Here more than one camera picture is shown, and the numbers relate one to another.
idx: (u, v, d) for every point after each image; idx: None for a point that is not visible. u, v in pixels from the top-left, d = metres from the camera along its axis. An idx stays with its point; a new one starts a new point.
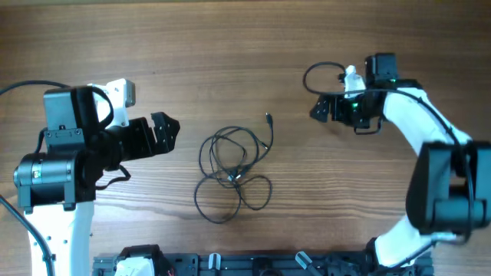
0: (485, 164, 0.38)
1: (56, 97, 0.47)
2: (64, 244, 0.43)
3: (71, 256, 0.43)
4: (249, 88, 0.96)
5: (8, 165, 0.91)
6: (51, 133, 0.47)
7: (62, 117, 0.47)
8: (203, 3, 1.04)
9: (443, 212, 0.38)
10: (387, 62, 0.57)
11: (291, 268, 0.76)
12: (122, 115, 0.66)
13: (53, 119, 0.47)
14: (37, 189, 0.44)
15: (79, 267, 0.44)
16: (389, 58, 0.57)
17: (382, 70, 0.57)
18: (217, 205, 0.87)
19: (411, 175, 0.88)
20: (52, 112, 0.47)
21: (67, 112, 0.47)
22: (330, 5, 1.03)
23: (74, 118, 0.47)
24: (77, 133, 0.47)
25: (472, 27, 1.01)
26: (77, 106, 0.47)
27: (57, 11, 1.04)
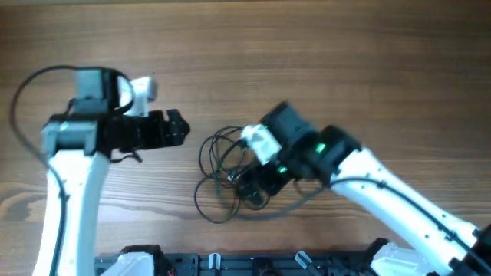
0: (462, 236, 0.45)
1: (87, 70, 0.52)
2: (78, 186, 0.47)
3: (82, 198, 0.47)
4: (249, 88, 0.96)
5: (7, 165, 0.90)
6: (77, 102, 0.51)
7: (91, 88, 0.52)
8: (203, 4, 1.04)
9: None
10: (291, 117, 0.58)
11: (291, 268, 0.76)
12: (143, 104, 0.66)
13: (83, 90, 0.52)
14: (60, 139, 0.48)
15: (87, 212, 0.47)
16: (290, 113, 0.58)
17: (289, 130, 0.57)
18: (217, 205, 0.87)
19: (411, 175, 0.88)
20: (83, 83, 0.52)
21: (95, 84, 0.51)
22: (330, 6, 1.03)
23: (102, 91, 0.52)
24: (101, 103, 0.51)
25: (471, 27, 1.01)
26: (104, 80, 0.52)
27: (57, 11, 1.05)
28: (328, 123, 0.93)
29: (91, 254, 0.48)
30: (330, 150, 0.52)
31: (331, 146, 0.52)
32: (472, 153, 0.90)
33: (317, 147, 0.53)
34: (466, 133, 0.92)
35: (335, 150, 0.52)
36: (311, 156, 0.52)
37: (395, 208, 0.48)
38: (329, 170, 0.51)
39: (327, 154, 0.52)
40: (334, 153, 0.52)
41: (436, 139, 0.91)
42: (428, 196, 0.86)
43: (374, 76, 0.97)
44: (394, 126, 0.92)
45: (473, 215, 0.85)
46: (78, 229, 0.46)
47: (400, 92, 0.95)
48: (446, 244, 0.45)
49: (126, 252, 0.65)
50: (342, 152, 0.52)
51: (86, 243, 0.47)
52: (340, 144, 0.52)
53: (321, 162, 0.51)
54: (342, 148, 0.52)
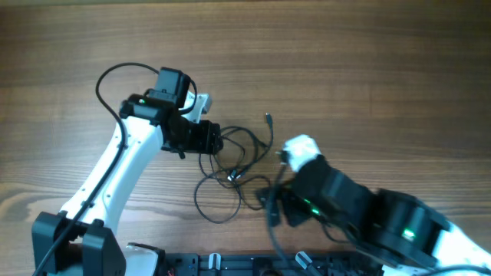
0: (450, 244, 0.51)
1: (168, 70, 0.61)
2: (136, 142, 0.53)
3: (133, 156, 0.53)
4: (249, 88, 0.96)
5: (8, 165, 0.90)
6: (155, 92, 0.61)
7: (166, 84, 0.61)
8: (203, 4, 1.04)
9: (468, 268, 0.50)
10: (344, 186, 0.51)
11: (291, 268, 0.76)
12: (200, 111, 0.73)
13: (160, 84, 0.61)
14: (136, 111, 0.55)
15: (139, 162, 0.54)
16: (340, 182, 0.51)
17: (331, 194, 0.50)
18: (217, 205, 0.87)
19: (411, 175, 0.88)
20: (162, 80, 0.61)
21: (171, 82, 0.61)
22: (329, 6, 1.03)
23: (173, 87, 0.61)
24: (173, 97, 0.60)
25: (471, 27, 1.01)
26: (179, 80, 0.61)
27: (57, 11, 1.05)
28: (328, 123, 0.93)
29: (121, 203, 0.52)
30: (406, 221, 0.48)
31: (403, 216, 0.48)
32: (472, 153, 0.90)
33: (390, 225, 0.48)
34: (466, 133, 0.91)
35: (415, 221, 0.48)
36: (383, 238, 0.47)
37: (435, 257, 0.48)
38: (405, 244, 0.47)
39: (400, 228, 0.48)
40: (413, 226, 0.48)
41: (436, 139, 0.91)
42: (428, 196, 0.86)
43: (374, 76, 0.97)
44: (394, 126, 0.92)
45: (474, 215, 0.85)
46: (122, 175, 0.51)
47: (400, 92, 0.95)
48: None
49: (137, 245, 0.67)
50: (423, 220, 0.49)
51: (123, 192, 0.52)
52: (404, 206, 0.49)
53: (401, 241, 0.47)
54: (421, 215, 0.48)
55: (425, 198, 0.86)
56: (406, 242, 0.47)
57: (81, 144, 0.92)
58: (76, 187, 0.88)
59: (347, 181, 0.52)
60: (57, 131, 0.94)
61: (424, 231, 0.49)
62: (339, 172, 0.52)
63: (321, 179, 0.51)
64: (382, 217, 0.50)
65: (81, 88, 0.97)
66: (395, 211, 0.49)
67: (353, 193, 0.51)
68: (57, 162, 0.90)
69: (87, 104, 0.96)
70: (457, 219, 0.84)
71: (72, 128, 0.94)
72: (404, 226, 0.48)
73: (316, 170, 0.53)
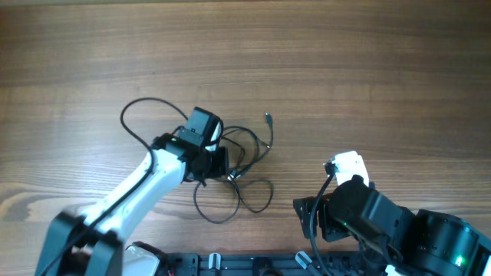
0: (468, 241, 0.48)
1: (202, 113, 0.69)
2: (163, 171, 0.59)
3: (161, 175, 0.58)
4: (248, 88, 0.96)
5: (7, 165, 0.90)
6: (185, 130, 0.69)
7: (198, 124, 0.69)
8: (203, 4, 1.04)
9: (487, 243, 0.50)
10: (383, 209, 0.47)
11: (291, 268, 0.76)
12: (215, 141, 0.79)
13: (192, 123, 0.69)
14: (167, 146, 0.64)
15: (159, 188, 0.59)
16: (380, 205, 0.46)
17: (374, 218, 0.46)
18: (217, 205, 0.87)
19: (411, 175, 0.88)
20: (194, 120, 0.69)
21: (202, 123, 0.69)
22: (329, 5, 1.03)
23: (204, 129, 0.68)
24: (199, 137, 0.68)
25: (471, 27, 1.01)
26: (210, 122, 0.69)
27: (57, 11, 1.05)
28: (328, 122, 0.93)
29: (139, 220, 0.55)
30: (450, 244, 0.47)
31: (448, 241, 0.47)
32: (472, 153, 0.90)
33: (434, 249, 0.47)
34: (466, 133, 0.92)
35: (459, 243, 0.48)
36: (428, 261, 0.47)
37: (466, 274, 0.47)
38: (450, 267, 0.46)
39: (446, 252, 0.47)
40: (439, 243, 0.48)
41: (436, 139, 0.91)
42: (428, 196, 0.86)
43: (374, 76, 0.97)
44: (394, 126, 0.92)
45: (474, 215, 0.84)
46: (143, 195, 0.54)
47: (400, 92, 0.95)
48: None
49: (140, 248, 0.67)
50: (467, 243, 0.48)
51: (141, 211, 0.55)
52: (449, 228, 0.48)
53: (445, 263, 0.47)
54: (464, 237, 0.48)
55: (425, 198, 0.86)
56: (451, 266, 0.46)
57: (81, 144, 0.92)
58: (76, 187, 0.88)
59: (385, 202, 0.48)
60: (57, 131, 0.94)
61: (471, 253, 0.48)
62: (380, 193, 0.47)
63: (360, 200, 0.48)
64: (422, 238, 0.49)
65: (81, 88, 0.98)
66: (441, 237, 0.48)
67: (391, 214, 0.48)
68: (57, 162, 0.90)
69: (87, 104, 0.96)
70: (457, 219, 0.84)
71: (72, 128, 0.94)
72: (444, 248, 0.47)
73: (354, 192, 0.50)
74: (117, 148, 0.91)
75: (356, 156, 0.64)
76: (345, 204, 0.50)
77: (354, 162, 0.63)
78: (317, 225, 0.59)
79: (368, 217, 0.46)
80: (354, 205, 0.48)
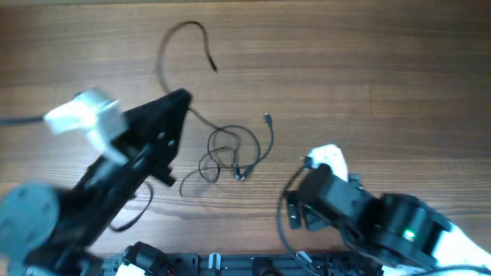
0: (423, 219, 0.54)
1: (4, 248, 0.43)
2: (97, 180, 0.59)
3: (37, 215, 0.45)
4: (248, 88, 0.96)
5: (7, 165, 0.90)
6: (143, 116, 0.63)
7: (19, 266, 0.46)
8: (203, 4, 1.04)
9: (439, 219, 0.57)
10: (340, 193, 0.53)
11: (291, 268, 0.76)
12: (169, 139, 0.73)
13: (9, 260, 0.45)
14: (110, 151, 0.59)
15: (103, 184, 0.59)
16: (337, 186, 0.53)
17: (334, 199, 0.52)
18: (217, 205, 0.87)
19: (411, 175, 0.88)
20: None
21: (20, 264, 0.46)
22: (329, 6, 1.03)
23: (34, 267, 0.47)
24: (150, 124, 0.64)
25: (471, 27, 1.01)
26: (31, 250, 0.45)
27: (57, 11, 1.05)
28: (328, 122, 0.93)
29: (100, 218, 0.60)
30: (406, 224, 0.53)
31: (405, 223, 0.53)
32: (472, 153, 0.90)
33: (395, 228, 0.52)
34: (466, 133, 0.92)
35: (415, 221, 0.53)
36: (385, 239, 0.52)
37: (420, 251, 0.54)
38: (405, 244, 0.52)
39: (403, 231, 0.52)
40: (397, 222, 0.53)
41: (436, 139, 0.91)
42: (428, 196, 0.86)
43: (374, 76, 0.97)
44: (394, 126, 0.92)
45: (474, 215, 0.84)
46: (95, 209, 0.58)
47: (400, 92, 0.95)
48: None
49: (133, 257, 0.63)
50: (423, 221, 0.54)
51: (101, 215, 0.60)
52: (406, 208, 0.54)
53: (401, 240, 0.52)
54: (420, 215, 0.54)
55: (425, 198, 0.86)
56: (406, 241, 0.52)
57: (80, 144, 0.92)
58: None
59: (344, 185, 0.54)
60: None
61: (423, 229, 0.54)
62: (335, 178, 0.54)
63: (321, 185, 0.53)
64: (380, 218, 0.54)
65: (81, 88, 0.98)
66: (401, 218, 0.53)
67: (347, 197, 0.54)
68: (57, 162, 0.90)
69: None
70: (457, 219, 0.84)
71: None
72: (402, 227, 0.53)
73: (318, 179, 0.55)
74: None
75: (333, 149, 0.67)
76: (306, 192, 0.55)
77: (332, 154, 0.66)
78: (301, 218, 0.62)
79: (326, 198, 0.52)
80: (312, 188, 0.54)
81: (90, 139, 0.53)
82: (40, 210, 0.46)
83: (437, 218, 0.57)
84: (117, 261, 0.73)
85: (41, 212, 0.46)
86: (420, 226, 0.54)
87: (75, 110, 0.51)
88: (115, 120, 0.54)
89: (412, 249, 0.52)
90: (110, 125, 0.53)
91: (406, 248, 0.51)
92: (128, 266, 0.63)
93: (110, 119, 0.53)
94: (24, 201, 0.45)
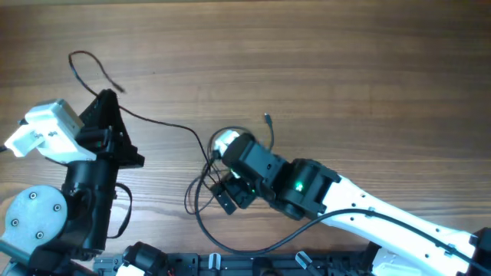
0: (310, 172, 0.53)
1: (14, 244, 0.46)
2: (79, 183, 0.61)
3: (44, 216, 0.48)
4: (249, 88, 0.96)
5: (7, 165, 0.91)
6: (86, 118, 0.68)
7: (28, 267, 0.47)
8: (203, 4, 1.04)
9: (327, 173, 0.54)
10: (259, 157, 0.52)
11: (291, 268, 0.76)
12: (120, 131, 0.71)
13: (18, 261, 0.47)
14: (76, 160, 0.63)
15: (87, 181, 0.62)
16: (255, 152, 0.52)
17: (253, 166, 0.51)
18: (218, 205, 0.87)
19: (411, 175, 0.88)
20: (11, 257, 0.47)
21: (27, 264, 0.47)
22: (329, 6, 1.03)
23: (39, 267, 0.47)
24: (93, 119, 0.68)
25: (470, 27, 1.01)
26: (38, 247, 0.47)
27: (57, 11, 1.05)
28: (328, 123, 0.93)
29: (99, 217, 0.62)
30: (299, 178, 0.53)
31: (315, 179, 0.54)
32: (473, 153, 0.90)
33: (295, 185, 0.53)
34: (466, 133, 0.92)
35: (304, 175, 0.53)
36: (288, 195, 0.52)
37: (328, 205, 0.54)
38: (291, 193, 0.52)
39: (294, 185, 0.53)
40: (295, 178, 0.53)
41: (436, 139, 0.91)
42: (428, 196, 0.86)
43: (374, 76, 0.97)
44: (394, 126, 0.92)
45: (475, 215, 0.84)
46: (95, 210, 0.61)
47: (400, 92, 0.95)
48: (448, 260, 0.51)
49: (132, 258, 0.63)
50: (311, 175, 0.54)
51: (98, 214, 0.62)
52: (302, 167, 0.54)
53: (291, 192, 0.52)
54: (305, 170, 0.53)
55: (425, 198, 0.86)
56: (294, 191, 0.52)
57: None
58: None
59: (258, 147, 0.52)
60: None
61: (312, 181, 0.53)
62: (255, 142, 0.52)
63: (239, 150, 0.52)
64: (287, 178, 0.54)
65: (81, 88, 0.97)
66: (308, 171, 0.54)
67: (265, 160, 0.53)
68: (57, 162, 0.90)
69: (86, 104, 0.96)
70: (458, 219, 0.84)
71: None
72: (298, 182, 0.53)
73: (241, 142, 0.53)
74: None
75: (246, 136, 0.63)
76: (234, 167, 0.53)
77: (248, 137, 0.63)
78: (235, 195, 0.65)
79: (245, 162, 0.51)
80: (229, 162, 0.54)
81: (57, 144, 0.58)
82: (50, 210, 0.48)
83: (329, 171, 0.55)
84: (117, 261, 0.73)
85: (51, 211, 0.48)
86: (311, 179, 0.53)
87: (39, 123, 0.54)
88: (70, 117, 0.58)
89: (304, 199, 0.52)
90: (70, 123, 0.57)
91: (296, 200, 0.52)
92: (128, 266, 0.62)
93: (67, 118, 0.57)
94: (38, 203, 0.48)
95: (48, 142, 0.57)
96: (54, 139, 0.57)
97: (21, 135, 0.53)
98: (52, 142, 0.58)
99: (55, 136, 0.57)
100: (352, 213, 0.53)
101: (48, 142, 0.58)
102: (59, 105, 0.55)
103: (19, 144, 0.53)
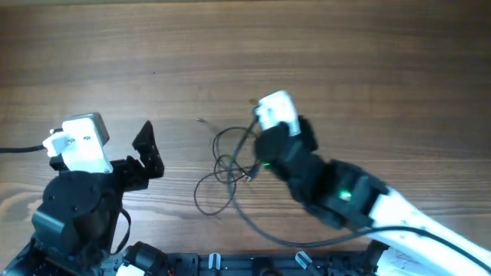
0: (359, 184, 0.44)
1: (48, 215, 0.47)
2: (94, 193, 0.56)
3: (78, 195, 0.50)
4: (249, 88, 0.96)
5: (7, 165, 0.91)
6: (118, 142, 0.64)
7: (56, 242, 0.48)
8: (203, 4, 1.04)
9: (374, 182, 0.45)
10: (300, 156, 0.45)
11: (291, 268, 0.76)
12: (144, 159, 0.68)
13: (47, 238, 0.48)
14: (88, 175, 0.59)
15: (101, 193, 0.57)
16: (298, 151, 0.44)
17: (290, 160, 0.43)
18: (218, 205, 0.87)
19: (411, 175, 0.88)
20: (42, 231, 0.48)
21: (57, 238, 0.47)
22: (329, 6, 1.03)
23: (66, 243, 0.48)
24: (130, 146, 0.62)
25: (471, 27, 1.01)
26: (70, 220, 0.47)
27: (57, 11, 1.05)
28: (329, 122, 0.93)
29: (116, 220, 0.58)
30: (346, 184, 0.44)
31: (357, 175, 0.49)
32: (473, 153, 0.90)
33: (341, 192, 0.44)
34: (466, 133, 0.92)
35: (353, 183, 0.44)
36: (329, 201, 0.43)
37: (380, 218, 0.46)
38: (334, 202, 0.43)
39: (339, 189, 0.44)
40: (340, 185, 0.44)
41: (436, 139, 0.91)
42: (428, 196, 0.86)
43: (374, 75, 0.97)
44: (394, 126, 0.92)
45: (475, 215, 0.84)
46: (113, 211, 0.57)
47: (400, 92, 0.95)
48: None
49: (132, 259, 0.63)
50: (360, 184, 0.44)
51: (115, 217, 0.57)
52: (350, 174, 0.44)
53: (337, 202, 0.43)
54: (354, 176, 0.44)
55: (426, 198, 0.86)
56: (337, 200, 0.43)
57: None
58: None
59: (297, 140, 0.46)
60: None
61: (360, 192, 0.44)
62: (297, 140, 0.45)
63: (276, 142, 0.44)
64: (326, 182, 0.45)
65: (81, 88, 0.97)
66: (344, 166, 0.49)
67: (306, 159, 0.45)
68: None
69: (87, 104, 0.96)
70: (459, 219, 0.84)
71: None
72: (344, 189, 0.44)
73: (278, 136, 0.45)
74: (117, 147, 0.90)
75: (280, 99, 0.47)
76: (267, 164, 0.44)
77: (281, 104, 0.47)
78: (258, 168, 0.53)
79: (290, 162, 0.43)
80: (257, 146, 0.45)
81: (86, 153, 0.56)
82: (87, 188, 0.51)
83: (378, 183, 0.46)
84: (117, 261, 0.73)
85: (88, 190, 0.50)
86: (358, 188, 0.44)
87: (76, 126, 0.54)
88: (103, 129, 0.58)
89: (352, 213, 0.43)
90: (103, 135, 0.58)
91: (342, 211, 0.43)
92: (128, 266, 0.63)
93: (101, 129, 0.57)
94: (75, 182, 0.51)
95: (76, 150, 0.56)
96: (84, 146, 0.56)
97: (58, 136, 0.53)
98: (80, 150, 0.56)
99: (87, 143, 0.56)
100: (403, 231, 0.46)
101: (76, 150, 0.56)
102: (97, 116, 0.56)
103: (55, 142, 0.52)
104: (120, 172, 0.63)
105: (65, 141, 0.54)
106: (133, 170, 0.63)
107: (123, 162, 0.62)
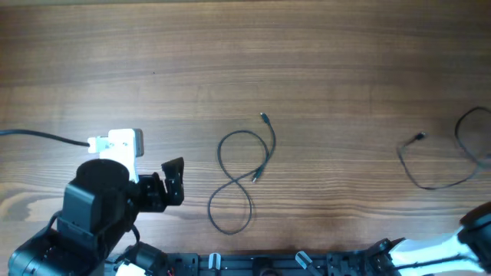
0: None
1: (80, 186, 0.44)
2: None
3: (109, 173, 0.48)
4: (248, 88, 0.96)
5: (7, 165, 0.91)
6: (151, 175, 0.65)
7: (82, 214, 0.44)
8: (203, 4, 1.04)
9: None
10: None
11: (291, 268, 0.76)
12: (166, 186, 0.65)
13: (71, 208, 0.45)
14: None
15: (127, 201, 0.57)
16: None
17: None
18: (218, 205, 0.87)
19: (410, 175, 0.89)
20: (70, 202, 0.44)
21: (85, 208, 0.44)
22: (329, 5, 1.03)
23: (92, 217, 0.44)
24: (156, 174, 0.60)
25: (471, 27, 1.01)
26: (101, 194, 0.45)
27: (56, 11, 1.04)
28: (328, 122, 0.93)
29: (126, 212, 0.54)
30: None
31: None
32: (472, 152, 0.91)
33: None
34: (463, 132, 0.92)
35: None
36: None
37: None
38: None
39: None
40: None
41: (435, 139, 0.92)
42: (425, 196, 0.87)
43: (374, 75, 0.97)
44: (393, 126, 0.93)
45: None
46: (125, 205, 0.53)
47: (400, 92, 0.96)
48: None
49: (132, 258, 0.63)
50: None
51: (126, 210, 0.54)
52: None
53: None
54: None
55: (424, 198, 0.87)
56: None
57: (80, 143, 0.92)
58: None
59: None
60: (57, 131, 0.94)
61: None
62: None
63: None
64: None
65: (81, 89, 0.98)
66: None
67: None
68: (57, 162, 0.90)
69: (87, 105, 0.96)
70: (457, 219, 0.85)
71: (71, 128, 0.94)
72: None
73: None
74: None
75: None
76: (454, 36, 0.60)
77: None
78: None
79: None
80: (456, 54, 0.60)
81: (120, 159, 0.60)
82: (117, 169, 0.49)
83: None
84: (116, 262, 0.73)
85: (117, 172, 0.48)
86: None
87: (118, 133, 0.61)
88: (142, 144, 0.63)
89: None
90: (140, 149, 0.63)
91: None
92: (128, 265, 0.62)
93: (140, 143, 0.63)
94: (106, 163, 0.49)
95: (110, 156, 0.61)
96: (120, 152, 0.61)
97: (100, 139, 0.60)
98: (115, 156, 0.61)
99: (123, 149, 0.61)
100: None
101: (110, 155, 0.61)
102: (140, 130, 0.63)
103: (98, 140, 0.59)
104: (143, 188, 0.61)
105: (104, 143, 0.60)
106: (155, 188, 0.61)
107: (148, 177, 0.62)
